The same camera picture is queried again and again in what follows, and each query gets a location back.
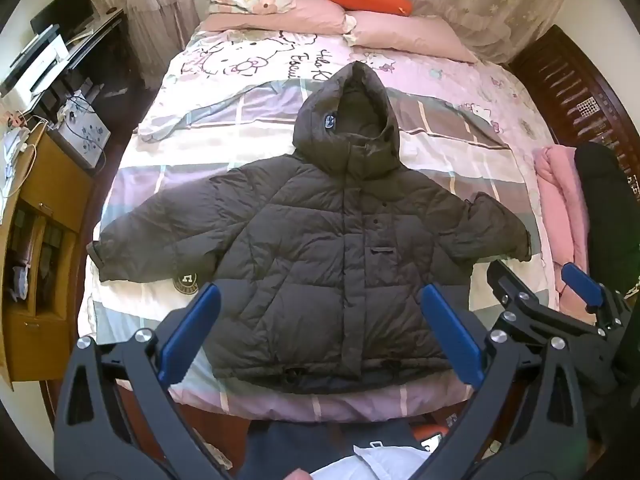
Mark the bed with pink patterned bedding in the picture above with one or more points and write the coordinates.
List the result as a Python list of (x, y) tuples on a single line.
[(210, 140)]

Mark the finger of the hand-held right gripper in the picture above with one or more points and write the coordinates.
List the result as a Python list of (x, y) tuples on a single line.
[(507, 282), (582, 284)]

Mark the white floral box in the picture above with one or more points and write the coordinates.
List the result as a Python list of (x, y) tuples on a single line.
[(86, 135)]

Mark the pink pillow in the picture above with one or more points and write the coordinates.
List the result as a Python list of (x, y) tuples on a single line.
[(400, 32), (285, 17)]

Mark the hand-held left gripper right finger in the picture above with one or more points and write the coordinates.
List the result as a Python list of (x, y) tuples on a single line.
[(452, 335)]

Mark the folded pink blanket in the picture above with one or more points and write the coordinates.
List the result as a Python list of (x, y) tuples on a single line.
[(560, 195)]

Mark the black garment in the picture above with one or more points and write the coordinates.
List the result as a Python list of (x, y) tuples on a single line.
[(607, 210)]

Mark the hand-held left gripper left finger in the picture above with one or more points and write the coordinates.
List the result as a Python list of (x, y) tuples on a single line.
[(192, 330)]

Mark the dark olive hooded puffer jacket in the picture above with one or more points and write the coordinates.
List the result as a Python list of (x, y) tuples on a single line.
[(310, 240)]

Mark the black desk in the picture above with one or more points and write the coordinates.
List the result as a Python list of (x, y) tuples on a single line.
[(95, 45)]

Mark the white printer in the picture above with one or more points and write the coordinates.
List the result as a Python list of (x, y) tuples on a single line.
[(35, 65)]

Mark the black monitor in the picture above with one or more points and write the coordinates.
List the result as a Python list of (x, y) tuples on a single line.
[(62, 7)]

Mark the wooden cabinet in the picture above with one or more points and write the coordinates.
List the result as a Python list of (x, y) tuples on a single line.
[(45, 200)]

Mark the person's white shirt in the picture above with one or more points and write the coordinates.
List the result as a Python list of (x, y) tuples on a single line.
[(380, 465)]

